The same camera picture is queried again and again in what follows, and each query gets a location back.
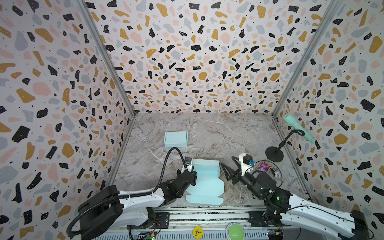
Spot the yellow round sticker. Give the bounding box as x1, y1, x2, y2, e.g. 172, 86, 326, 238
193, 226, 204, 240

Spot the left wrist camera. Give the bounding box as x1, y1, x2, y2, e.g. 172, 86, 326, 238
183, 157, 193, 172

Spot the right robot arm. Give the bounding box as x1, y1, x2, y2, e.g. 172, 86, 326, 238
221, 153, 375, 240

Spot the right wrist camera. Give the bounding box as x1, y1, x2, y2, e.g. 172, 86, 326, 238
239, 153, 255, 176

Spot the green round button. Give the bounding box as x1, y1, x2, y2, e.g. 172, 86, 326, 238
226, 223, 245, 240

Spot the mint paper box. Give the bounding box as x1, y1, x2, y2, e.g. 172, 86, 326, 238
164, 131, 188, 148

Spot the colourful small card box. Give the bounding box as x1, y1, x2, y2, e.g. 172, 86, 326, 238
257, 161, 272, 173

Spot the mint green microphone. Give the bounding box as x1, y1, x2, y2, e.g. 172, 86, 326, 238
283, 114, 316, 144

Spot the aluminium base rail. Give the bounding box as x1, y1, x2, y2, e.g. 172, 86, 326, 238
99, 206, 325, 240

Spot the small black white figurine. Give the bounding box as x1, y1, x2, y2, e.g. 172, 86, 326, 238
272, 169, 282, 179

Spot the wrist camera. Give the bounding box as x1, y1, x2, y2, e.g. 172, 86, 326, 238
239, 153, 255, 176
183, 157, 193, 172

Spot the left black corrugated cable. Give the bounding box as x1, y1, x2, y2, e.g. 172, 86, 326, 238
65, 146, 187, 239

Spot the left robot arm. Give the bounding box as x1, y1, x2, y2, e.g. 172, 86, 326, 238
78, 170, 197, 240

